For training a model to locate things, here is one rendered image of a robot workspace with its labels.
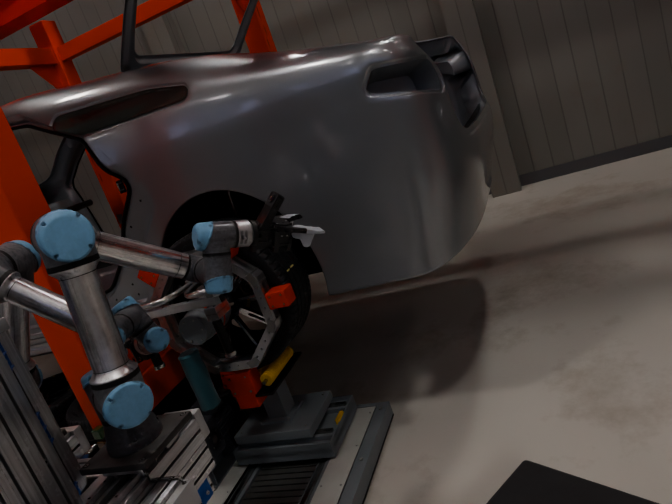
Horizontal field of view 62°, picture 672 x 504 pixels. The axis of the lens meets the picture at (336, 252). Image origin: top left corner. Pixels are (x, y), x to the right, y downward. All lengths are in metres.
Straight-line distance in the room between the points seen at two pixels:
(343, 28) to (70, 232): 5.40
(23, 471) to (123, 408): 0.31
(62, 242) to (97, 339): 0.24
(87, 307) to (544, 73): 5.44
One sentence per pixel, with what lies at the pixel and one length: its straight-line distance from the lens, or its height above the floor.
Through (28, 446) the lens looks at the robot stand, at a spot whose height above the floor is 0.95.
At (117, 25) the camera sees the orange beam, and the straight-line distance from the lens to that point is 5.37.
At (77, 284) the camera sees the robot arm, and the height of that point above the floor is 1.29.
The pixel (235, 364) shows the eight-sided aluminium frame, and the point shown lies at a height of 0.61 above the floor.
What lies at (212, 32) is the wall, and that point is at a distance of 7.10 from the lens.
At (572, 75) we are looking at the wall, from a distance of 6.27.
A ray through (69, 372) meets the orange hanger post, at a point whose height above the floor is 0.84.
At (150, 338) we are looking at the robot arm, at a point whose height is 1.02.
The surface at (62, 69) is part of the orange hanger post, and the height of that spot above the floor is 2.54.
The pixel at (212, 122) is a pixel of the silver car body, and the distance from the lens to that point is 2.34.
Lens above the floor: 1.48
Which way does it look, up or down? 14 degrees down
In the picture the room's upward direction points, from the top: 20 degrees counter-clockwise
